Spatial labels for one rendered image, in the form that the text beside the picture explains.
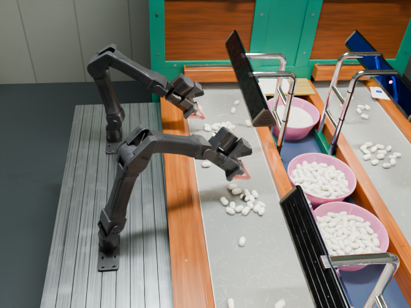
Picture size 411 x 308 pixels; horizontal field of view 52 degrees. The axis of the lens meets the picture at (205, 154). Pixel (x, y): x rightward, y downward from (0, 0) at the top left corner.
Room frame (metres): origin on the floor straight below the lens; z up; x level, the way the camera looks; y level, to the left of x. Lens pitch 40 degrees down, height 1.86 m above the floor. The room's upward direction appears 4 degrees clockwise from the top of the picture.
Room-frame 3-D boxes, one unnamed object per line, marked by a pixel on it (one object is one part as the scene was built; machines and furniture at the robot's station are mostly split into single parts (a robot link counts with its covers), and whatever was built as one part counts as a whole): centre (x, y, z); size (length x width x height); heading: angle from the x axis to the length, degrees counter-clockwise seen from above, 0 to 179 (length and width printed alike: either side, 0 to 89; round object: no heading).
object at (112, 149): (1.48, 0.42, 0.71); 0.20 x 0.07 x 0.08; 10
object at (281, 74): (1.46, -0.22, 0.90); 0.20 x 0.19 x 0.45; 9
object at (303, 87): (1.88, -0.36, 0.77); 0.33 x 0.15 x 0.01; 99
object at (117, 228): (0.90, 0.30, 0.77); 0.09 x 0.06 x 0.06; 33
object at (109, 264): (0.89, 0.31, 0.71); 0.20 x 0.07 x 0.08; 10
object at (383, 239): (0.95, -0.51, 0.72); 0.27 x 0.27 x 0.10
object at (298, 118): (1.66, -0.39, 0.71); 0.22 x 0.22 x 0.06
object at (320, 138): (1.52, -0.62, 0.90); 0.20 x 0.19 x 0.45; 9
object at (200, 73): (1.87, -0.01, 0.83); 0.30 x 0.06 x 0.07; 99
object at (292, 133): (1.66, -0.39, 0.72); 0.27 x 0.27 x 0.10
